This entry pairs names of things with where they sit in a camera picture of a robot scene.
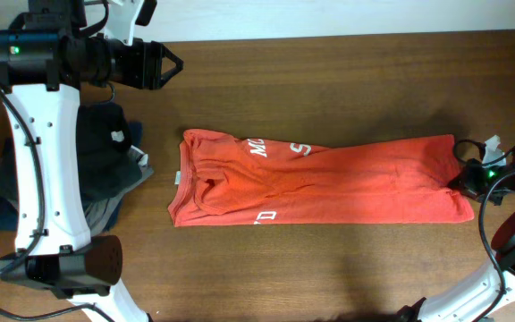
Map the black folded garment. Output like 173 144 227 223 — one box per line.
0 101 144 202

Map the navy blue folded garment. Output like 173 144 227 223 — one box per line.
0 138 124 235

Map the red orange t-shirt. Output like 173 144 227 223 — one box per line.
168 129 474 227

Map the right black cable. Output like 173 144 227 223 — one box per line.
452 138 515 322

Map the grey folded garment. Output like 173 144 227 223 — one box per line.
0 145 154 236

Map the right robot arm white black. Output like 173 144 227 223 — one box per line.
393 137 515 322

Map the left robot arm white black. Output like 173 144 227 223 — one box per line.
0 0 183 321

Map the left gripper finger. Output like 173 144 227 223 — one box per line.
162 45 183 70
158 65 183 89

